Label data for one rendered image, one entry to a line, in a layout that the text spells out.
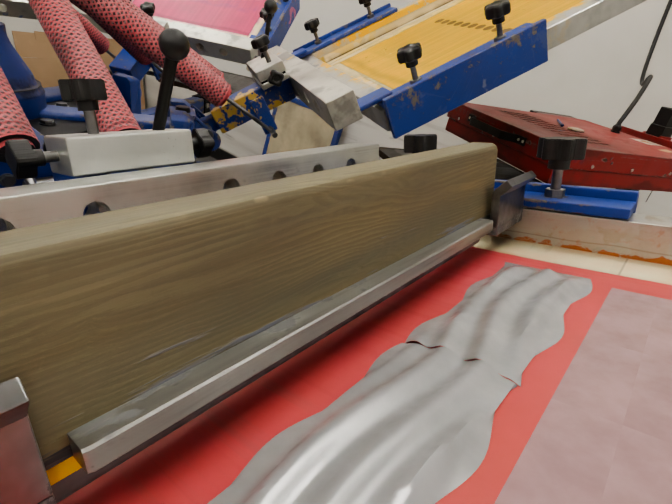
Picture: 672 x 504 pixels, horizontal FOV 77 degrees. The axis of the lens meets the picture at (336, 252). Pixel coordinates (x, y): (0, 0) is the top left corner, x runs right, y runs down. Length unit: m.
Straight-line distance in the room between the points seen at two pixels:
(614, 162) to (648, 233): 0.77
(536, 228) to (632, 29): 1.80
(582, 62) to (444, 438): 2.12
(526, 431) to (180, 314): 0.16
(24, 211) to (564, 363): 0.38
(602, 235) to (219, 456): 0.39
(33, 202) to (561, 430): 0.37
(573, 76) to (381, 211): 2.03
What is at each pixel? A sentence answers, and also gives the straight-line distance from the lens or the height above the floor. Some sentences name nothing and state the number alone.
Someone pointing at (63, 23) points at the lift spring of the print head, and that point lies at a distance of 0.74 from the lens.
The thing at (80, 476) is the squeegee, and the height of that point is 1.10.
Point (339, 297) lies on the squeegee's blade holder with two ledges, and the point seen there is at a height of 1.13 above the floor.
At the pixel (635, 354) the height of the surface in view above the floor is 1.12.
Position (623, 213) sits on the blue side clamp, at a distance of 0.47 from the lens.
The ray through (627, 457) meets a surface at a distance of 0.23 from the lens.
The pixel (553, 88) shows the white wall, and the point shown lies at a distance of 2.27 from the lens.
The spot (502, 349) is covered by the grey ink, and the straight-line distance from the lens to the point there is 0.27.
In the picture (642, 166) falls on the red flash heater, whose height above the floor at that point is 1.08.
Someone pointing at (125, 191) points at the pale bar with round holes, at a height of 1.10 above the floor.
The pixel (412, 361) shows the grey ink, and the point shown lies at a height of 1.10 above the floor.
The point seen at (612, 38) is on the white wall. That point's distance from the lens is 2.24.
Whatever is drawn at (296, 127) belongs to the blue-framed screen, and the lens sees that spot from 3.03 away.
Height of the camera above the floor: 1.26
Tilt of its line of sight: 29 degrees down
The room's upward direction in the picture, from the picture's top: 12 degrees clockwise
